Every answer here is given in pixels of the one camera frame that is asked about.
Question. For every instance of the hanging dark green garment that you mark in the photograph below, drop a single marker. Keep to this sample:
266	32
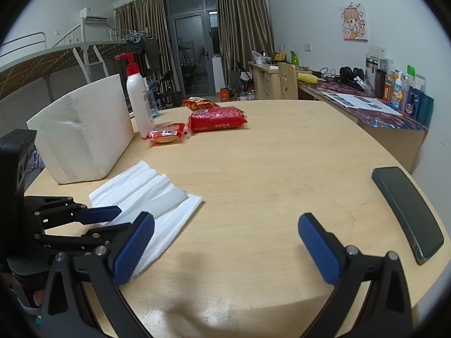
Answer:
152	54

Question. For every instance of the dark thermos flask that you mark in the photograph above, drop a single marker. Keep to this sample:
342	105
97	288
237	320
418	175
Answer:
371	75

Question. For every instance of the green plastic object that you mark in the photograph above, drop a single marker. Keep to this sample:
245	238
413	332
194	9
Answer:
294	59

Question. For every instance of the white cloth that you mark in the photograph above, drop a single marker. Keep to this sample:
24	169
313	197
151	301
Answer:
151	190

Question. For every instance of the double wall socket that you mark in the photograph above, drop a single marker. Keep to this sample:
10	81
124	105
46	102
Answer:
377	51

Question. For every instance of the hanging dark blue clothes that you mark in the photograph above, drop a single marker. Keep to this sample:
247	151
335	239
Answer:
135	46

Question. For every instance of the orange box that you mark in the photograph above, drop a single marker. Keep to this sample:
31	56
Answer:
388	86

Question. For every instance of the black headphones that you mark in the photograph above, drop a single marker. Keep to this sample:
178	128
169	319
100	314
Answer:
352	74

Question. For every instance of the dark blue box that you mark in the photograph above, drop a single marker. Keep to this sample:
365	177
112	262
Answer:
410	104

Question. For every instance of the black folding chair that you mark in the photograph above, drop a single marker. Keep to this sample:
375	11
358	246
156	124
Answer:
241	77
165	89

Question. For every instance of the orange bag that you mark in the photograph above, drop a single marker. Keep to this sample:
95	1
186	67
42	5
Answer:
225	93

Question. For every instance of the yellow object on desk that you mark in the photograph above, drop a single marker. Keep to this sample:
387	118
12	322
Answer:
305	76

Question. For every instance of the large red snack packet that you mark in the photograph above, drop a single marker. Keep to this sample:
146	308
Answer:
216	119

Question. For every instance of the wooden chair with face cutout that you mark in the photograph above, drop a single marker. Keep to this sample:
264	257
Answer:
287	81

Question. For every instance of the orange red snack packet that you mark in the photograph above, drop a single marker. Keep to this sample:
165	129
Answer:
199	103

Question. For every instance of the white bottle with green cap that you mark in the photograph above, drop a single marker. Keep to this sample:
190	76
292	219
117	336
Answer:
408	84

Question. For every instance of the small red snack packet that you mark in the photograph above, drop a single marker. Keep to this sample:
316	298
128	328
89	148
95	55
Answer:
165	135

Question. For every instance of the light wooden desk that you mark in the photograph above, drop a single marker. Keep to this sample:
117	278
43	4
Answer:
264	81

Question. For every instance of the glass balcony door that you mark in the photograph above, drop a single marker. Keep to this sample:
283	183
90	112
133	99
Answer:
192	42

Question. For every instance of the single wall socket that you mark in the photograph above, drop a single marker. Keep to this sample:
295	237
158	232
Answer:
307	46

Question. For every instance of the black smartphone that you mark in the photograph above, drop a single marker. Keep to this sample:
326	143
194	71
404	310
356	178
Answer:
408	211

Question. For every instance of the white air conditioner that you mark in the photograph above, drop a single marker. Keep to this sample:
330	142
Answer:
93	16

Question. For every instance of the brown curtain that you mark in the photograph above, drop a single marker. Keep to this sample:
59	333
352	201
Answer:
141	21
243	24

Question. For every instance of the desk with patterned cloth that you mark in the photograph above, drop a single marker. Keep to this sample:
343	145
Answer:
387	126

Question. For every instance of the blue patterned quilt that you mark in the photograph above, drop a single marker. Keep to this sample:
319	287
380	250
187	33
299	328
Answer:
35	158

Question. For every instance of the wall poster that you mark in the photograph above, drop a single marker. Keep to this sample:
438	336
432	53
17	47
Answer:
354	21

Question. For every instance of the white foam box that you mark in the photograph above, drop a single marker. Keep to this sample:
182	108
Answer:
84	130

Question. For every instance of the clear water bottle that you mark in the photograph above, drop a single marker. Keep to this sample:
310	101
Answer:
152	100

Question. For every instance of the printed white papers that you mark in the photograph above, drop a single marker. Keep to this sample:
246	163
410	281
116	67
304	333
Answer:
363	102

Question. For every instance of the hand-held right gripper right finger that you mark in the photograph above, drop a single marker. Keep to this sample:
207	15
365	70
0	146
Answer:
317	250

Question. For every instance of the white jug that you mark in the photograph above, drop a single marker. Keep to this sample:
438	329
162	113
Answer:
242	97

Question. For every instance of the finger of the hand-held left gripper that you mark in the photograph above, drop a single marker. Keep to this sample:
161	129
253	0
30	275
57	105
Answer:
102	214
98	234

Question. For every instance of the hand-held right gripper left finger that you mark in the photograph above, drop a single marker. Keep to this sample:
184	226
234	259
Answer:
135	246

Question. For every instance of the white metal bunk bed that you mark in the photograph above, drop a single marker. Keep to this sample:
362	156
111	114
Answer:
42	67

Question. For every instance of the white bottle with red pump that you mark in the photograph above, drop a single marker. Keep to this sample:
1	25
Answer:
139	102

